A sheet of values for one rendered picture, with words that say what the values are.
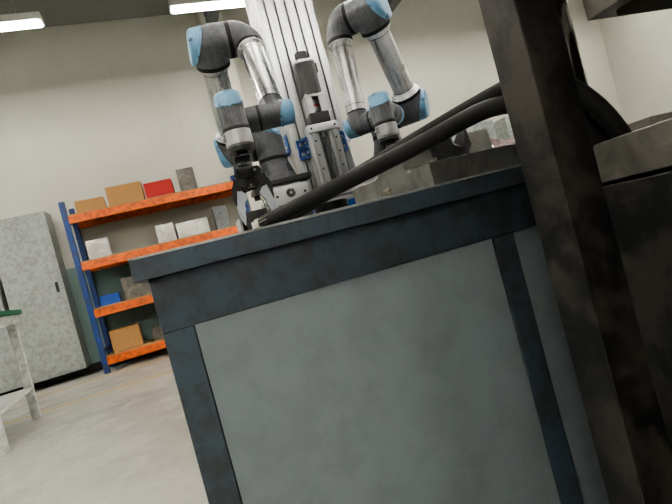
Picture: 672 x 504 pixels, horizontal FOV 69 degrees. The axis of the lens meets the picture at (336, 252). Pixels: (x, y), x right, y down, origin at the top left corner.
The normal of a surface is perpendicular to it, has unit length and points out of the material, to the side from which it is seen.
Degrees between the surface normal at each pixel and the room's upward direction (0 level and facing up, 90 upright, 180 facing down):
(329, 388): 90
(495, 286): 90
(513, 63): 90
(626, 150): 90
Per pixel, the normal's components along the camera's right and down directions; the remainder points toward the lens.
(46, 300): 0.29, -0.07
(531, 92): -0.92, 0.25
